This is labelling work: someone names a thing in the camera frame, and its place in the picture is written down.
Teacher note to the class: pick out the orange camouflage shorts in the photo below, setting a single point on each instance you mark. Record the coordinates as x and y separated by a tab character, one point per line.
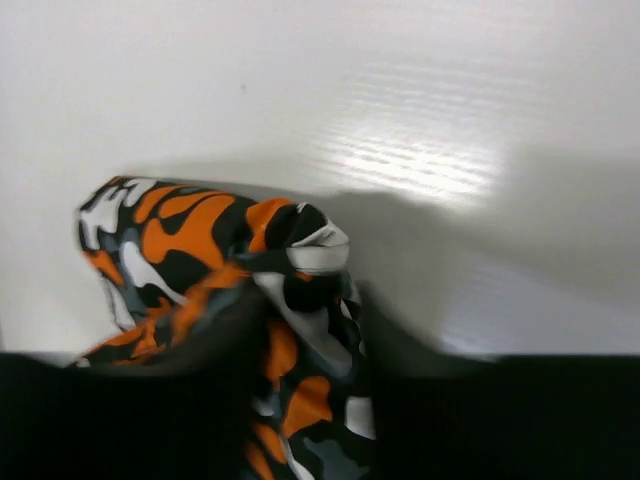
175	258

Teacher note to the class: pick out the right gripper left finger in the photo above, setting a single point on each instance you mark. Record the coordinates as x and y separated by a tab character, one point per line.
186	415

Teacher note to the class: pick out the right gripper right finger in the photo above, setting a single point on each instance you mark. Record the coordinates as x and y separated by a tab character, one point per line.
444	416

